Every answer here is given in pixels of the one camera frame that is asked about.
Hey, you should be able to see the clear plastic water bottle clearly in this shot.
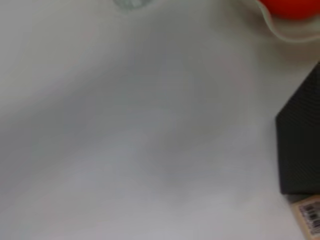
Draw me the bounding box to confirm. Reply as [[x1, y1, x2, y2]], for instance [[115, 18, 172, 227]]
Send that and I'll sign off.
[[112, 0, 154, 11]]

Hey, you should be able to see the black mesh pen holder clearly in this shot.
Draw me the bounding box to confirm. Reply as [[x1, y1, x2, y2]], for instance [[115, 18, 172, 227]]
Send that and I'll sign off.
[[274, 61, 320, 196]]

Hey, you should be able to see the orange fruit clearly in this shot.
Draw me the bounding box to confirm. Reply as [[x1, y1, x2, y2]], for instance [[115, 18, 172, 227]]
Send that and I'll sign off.
[[259, 0, 320, 21]]

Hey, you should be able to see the small beige eraser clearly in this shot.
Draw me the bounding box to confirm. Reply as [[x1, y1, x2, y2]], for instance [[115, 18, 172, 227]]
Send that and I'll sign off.
[[290, 196, 320, 240]]

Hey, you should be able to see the green glass fruit bowl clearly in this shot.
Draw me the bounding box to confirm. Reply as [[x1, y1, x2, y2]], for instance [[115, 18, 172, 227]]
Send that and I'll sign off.
[[254, 0, 320, 44]]

